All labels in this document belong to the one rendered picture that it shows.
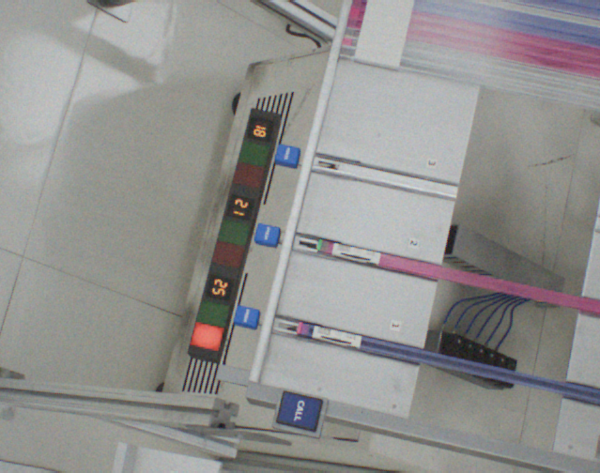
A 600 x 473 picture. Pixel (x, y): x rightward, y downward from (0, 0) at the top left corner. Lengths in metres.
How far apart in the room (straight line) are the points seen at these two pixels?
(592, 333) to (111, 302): 1.00
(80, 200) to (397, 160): 0.79
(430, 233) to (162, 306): 0.86
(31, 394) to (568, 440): 0.89
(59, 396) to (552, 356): 0.80
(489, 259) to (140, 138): 0.73
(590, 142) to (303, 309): 0.81
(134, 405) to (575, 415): 0.62
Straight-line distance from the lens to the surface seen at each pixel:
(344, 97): 1.75
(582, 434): 1.67
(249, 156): 1.74
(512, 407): 2.15
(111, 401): 1.94
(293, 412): 1.61
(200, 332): 1.69
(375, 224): 1.70
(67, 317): 2.33
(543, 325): 2.20
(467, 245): 2.00
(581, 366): 1.68
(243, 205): 1.72
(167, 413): 1.80
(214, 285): 1.70
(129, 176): 2.41
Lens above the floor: 2.02
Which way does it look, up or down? 50 degrees down
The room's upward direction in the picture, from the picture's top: 87 degrees clockwise
